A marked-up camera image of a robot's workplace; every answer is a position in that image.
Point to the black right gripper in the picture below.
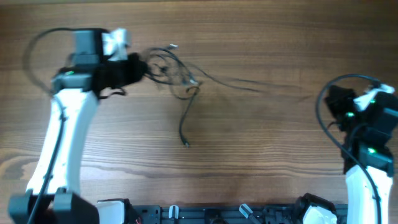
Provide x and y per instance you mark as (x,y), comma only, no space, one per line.
(339,100)

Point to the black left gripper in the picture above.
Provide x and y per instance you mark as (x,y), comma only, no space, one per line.
(134,61)

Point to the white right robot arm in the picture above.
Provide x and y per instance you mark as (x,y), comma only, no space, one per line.
(368,122)

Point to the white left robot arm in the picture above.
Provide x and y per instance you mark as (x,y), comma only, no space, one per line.
(52,195)

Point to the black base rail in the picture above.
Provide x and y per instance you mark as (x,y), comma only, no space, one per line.
(154,214)

